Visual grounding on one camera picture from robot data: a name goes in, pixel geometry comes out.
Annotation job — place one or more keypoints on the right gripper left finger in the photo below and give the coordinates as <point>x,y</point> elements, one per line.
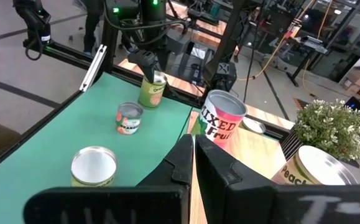
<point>167,202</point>

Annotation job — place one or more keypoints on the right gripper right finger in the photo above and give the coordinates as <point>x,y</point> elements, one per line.
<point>245,202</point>

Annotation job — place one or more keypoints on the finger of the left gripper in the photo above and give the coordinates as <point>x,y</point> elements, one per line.
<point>147,63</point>
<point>164,63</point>

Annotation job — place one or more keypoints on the pale green oranges can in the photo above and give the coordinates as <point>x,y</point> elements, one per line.
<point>150,95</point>

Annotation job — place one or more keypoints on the short mandarin oranges can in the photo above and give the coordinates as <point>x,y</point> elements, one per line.
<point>128,121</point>

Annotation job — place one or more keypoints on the peaches can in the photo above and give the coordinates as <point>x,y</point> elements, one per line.
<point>316,165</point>

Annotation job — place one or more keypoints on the pink mixed fruit can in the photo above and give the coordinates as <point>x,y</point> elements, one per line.
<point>221,124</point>

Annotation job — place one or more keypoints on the tomatoes can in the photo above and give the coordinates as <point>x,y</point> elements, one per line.
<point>93,165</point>

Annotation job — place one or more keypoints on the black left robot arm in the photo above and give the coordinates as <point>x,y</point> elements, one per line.
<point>153,18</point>

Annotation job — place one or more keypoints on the black box white logo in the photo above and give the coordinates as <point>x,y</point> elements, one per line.
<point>226,74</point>

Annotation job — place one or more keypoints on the person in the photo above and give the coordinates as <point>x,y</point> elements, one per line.
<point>91,25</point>

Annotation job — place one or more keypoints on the green table mat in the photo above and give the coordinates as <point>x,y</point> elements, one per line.
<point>58,124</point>

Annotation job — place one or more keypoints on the white-flowered plant striped pot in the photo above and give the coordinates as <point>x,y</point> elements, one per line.
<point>329,127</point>

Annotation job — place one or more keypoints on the cardboard box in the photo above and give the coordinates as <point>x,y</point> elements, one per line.
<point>358,77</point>

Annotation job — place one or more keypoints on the silver corner bracket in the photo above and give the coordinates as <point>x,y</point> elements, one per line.
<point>93,68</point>

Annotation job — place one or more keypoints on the black aluminium table frame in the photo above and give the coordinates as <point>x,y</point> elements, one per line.
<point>74,55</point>

